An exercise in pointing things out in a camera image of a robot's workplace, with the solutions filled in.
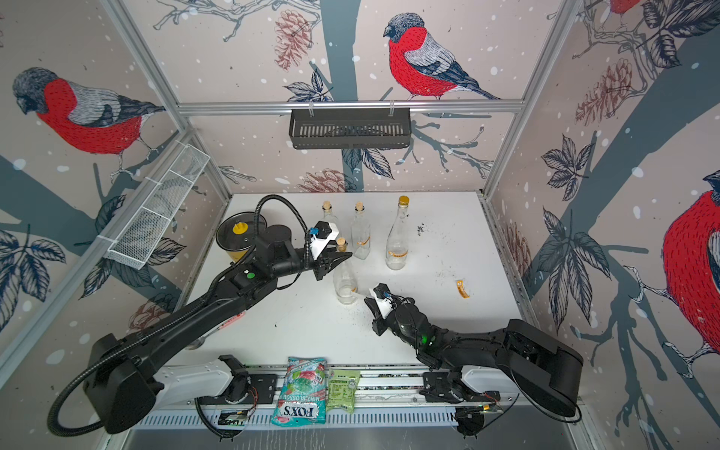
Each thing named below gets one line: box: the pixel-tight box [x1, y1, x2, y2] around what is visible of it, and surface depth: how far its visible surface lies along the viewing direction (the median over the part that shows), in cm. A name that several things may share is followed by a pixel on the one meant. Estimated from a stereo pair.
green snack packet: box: [326, 369, 360, 415], surface depth 74 cm
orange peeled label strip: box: [456, 279, 471, 300], surface depth 94 cm
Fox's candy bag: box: [270, 357, 328, 428], surface depth 71 cm
